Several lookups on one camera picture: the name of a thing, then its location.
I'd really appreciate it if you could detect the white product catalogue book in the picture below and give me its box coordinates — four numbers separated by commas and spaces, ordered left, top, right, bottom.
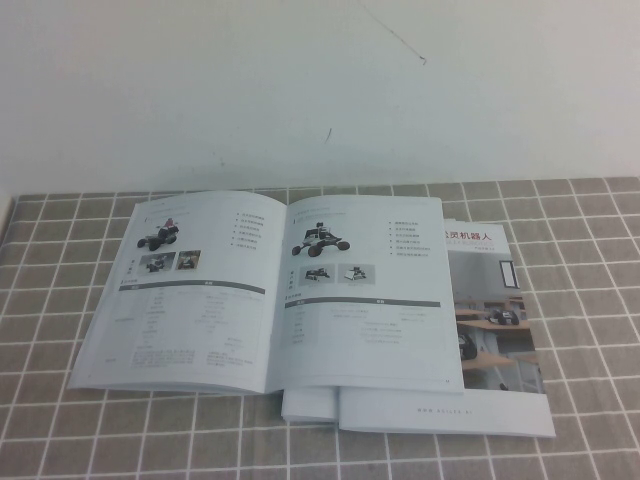
67, 189, 466, 397

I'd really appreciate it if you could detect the robot brochure with photo cover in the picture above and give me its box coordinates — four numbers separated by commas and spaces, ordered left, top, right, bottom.
280, 387, 342, 425
338, 217, 557, 440

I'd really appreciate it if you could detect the grey white checked tablecloth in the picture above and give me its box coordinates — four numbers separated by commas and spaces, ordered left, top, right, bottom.
0, 175, 640, 480

